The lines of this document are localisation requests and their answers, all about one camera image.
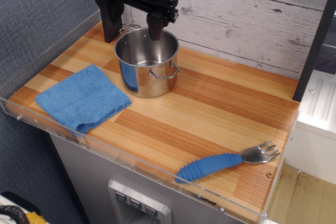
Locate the grey cabinet front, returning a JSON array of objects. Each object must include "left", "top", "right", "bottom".
[{"left": 48, "top": 132, "right": 237, "bottom": 224}]

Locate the clear acrylic guard rail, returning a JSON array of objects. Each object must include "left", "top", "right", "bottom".
[{"left": 1, "top": 12, "right": 299, "bottom": 223}]

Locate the silver control panel with buttons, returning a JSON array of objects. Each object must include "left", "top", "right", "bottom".
[{"left": 108, "top": 179, "right": 173, "bottom": 223}]

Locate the right black frame post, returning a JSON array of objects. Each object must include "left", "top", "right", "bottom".
[{"left": 292, "top": 0, "right": 335, "bottom": 102}]

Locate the white block beside table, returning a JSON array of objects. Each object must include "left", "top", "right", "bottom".
[{"left": 284, "top": 70, "right": 335, "bottom": 184}]

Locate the blue cloth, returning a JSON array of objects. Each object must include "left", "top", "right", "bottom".
[{"left": 35, "top": 65, "right": 131, "bottom": 135}]

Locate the left black frame post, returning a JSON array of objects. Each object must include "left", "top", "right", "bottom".
[{"left": 101, "top": 14, "right": 122, "bottom": 43}]

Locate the blue handled metal fork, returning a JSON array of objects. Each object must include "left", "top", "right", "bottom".
[{"left": 175, "top": 141, "right": 280, "bottom": 183}]

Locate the black and yellow object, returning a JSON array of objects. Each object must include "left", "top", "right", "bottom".
[{"left": 1, "top": 191, "right": 48, "bottom": 224}]

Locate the black frame post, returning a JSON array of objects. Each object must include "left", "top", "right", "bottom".
[
  {"left": 101, "top": 14, "right": 122, "bottom": 43},
  {"left": 292, "top": 0, "right": 335, "bottom": 102}
]

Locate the metal pot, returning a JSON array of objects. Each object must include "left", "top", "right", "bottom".
[{"left": 114, "top": 24, "right": 180, "bottom": 98}]

